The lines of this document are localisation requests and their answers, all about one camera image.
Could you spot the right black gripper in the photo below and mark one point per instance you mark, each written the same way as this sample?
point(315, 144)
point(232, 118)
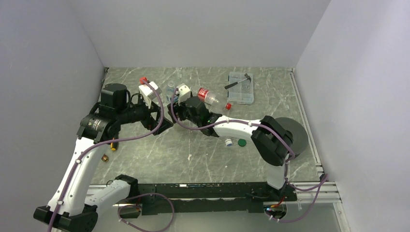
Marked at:
point(178, 108)

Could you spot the blue label water bottle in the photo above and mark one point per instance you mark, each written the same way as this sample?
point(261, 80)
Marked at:
point(171, 96)

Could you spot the black base frame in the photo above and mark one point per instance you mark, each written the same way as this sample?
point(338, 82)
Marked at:
point(252, 197)

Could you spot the aluminium rail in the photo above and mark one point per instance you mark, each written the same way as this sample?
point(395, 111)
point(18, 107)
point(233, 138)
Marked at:
point(320, 192)

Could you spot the clear plastic organizer box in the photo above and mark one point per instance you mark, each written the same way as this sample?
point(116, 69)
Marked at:
point(242, 93)

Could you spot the small black hammer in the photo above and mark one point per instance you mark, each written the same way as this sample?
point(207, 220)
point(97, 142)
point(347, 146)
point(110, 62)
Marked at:
point(247, 78)

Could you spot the red label clear bottle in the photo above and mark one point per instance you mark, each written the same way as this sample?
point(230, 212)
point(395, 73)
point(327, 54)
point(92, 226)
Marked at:
point(210, 98)

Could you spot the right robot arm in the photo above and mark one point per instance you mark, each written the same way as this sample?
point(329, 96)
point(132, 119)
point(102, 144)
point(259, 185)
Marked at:
point(272, 140)

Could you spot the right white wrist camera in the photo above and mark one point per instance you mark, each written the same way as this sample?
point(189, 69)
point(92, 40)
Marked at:
point(184, 92)

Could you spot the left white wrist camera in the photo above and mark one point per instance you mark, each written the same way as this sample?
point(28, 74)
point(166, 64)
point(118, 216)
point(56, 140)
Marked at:
point(147, 93)

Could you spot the black round disc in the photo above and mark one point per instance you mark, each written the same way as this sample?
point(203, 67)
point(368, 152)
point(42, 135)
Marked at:
point(300, 136)

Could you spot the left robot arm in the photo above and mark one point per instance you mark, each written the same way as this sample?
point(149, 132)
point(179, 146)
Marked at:
point(70, 210)

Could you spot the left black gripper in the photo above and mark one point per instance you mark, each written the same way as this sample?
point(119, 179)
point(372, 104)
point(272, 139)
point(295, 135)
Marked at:
point(149, 122)

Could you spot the green bottle cap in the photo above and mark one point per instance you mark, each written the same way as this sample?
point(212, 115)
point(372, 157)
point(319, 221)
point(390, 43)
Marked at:
point(242, 142)

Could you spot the small copper fitting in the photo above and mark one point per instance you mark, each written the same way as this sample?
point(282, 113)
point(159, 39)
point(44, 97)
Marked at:
point(105, 158)

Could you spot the clear unlabeled plastic bottle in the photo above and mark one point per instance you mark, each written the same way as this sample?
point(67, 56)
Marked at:
point(228, 142)

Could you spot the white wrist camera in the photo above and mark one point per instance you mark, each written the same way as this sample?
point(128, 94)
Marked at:
point(147, 93)
point(184, 92)

